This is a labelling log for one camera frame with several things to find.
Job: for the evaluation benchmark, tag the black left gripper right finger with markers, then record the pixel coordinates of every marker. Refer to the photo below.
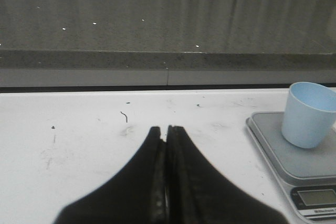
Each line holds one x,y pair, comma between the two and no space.
198,193

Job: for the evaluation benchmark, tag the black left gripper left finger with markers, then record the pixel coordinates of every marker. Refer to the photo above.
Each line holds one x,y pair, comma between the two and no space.
136,194

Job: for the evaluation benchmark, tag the light blue plastic cup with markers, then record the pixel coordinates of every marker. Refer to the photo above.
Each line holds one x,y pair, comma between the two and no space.
309,114

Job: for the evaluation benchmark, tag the silver electronic kitchen scale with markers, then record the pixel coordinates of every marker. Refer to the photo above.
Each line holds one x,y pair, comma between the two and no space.
306,176

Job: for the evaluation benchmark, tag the grey stone counter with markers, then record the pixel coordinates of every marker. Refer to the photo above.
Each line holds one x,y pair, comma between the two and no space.
107,43

